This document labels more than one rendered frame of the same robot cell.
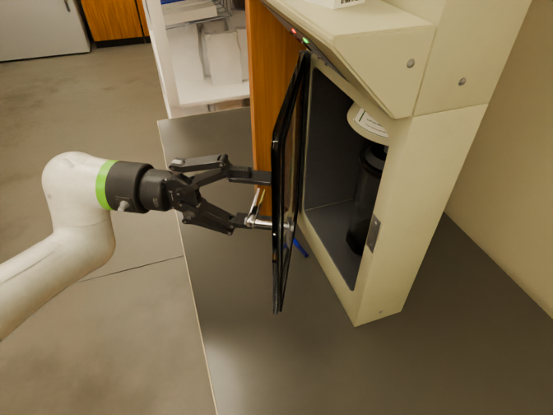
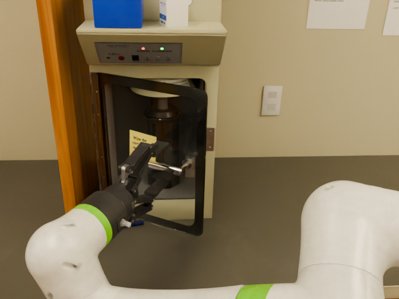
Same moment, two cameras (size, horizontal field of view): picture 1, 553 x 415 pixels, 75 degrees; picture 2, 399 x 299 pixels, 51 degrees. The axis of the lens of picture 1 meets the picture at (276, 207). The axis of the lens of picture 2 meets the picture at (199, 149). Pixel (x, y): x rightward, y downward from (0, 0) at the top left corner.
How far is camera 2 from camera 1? 0.88 m
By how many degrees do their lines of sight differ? 63
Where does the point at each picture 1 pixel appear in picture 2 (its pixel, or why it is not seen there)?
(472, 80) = not seen: hidden behind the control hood
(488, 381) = (257, 186)
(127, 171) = (105, 197)
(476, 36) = not seen: hidden behind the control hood
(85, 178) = (91, 224)
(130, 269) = not seen: outside the picture
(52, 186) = (79, 251)
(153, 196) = (130, 200)
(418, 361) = (241, 202)
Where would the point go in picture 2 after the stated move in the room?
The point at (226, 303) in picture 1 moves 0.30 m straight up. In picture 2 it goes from (165, 274) to (163, 168)
